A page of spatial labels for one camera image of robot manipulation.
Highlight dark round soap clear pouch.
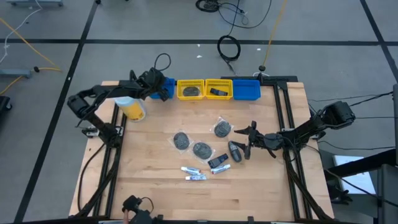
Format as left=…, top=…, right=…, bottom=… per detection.
left=190, top=140, right=216, bottom=163
left=182, top=85, right=201, bottom=98
left=213, top=116, right=234, bottom=139
left=167, top=130, right=192, bottom=154

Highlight blue plastic basket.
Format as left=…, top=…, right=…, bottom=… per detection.
left=232, top=79, right=262, bottom=101
left=150, top=77, right=177, bottom=101

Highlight tangled black floor cables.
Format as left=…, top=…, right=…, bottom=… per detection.
left=195, top=0, right=273, bottom=30

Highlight yellow hanging cable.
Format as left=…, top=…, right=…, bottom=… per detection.
left=262, top=0, right=289, bottom=68

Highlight yellow plastic cup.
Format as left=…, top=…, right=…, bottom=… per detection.
left=113, top=95, right=147, bottom=123

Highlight thin black floor cable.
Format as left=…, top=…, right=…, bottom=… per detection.
left=317, top=139, right=398, bottom=152

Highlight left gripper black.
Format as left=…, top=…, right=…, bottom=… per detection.
left=138, top=68, right=171, bottom=102

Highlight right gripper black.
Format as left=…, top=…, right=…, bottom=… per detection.
left=231, top=120, right=285, bottom=161

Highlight white floor cable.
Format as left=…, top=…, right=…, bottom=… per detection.
left=0, top=0, right=43, bottom=65

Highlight black power cables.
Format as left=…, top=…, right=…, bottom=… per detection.
left=307, top=90, right=398, bottom=121

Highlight grey furniture foot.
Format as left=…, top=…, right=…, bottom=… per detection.
left=0, top=68, right=32, bottom=79
left=6, top=0, right=64, bottom=7

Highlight black wrist camera cable loop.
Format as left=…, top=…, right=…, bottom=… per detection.
left=154, top=52, right=172, bottom=72

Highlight dark grey deodorant stick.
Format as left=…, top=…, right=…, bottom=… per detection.
left=227, top=140, right=243, bottom=164

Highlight coiled black floor cable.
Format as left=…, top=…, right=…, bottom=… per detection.
left=216, top=34, right=242, bottom=62

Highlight yellow plastic basket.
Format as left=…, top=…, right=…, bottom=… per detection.
left=205, top=78, right=234, bottom=101
left=176, top=78, right=206, bottom=101

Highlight white board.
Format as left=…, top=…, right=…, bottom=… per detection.
left=331, top=154, right=377, bottom=195

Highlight yellow floor cable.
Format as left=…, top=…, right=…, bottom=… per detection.
left=0, top=17, right=63, bottom=96

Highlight black side desk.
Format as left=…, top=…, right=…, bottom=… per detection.
left=323, top=148, right=398, bottom=224

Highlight black caster wheel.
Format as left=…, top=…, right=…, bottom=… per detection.
left=0, top=95, right=14, bottom=113

